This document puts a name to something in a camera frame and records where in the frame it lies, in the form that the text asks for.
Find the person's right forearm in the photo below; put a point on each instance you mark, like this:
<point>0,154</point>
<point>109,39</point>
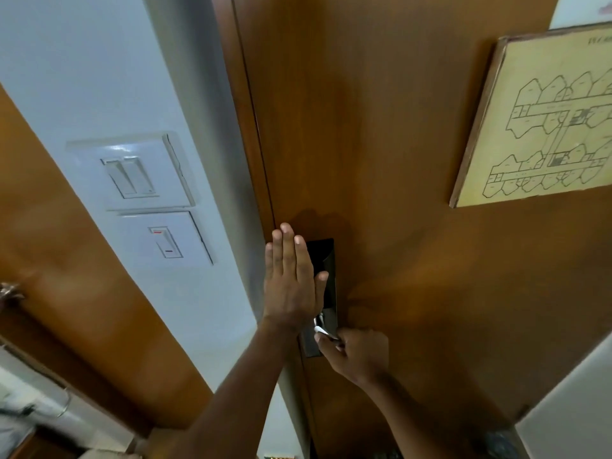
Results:
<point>420,420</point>

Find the person's right fingers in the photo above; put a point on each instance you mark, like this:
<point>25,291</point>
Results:
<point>329,343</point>

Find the person's right hand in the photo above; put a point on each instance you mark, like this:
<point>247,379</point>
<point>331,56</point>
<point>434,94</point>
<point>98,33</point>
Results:
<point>358,353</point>

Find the person's left hand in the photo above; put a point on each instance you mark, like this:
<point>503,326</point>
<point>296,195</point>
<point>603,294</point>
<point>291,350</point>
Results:
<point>287,291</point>

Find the white single switch plate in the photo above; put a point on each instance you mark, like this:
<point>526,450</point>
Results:
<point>165,241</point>

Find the framed floor plan sign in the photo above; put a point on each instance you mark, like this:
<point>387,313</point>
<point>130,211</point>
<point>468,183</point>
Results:
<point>540,124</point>

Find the person's left middle finger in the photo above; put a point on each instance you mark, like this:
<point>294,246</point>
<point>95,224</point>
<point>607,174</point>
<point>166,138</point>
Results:
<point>288,248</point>

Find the white double switch plate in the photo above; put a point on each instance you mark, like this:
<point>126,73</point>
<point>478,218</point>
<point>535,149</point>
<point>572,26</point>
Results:
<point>134,172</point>

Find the brown wooden side door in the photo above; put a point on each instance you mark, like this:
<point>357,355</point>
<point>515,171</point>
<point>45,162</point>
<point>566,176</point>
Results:
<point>81,291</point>

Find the black door lock plate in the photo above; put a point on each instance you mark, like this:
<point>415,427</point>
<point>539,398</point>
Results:
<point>325,255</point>

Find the person's left little finger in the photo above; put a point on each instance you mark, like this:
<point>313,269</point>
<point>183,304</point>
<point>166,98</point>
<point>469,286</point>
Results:
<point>268,258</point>

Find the grey door frame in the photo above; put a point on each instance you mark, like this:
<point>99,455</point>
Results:
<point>215,138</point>

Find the person's left thumb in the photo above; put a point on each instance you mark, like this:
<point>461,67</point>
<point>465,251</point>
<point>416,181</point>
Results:
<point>322,285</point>

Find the person's left forearm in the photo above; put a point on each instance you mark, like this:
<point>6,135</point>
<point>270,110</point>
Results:
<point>244,391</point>

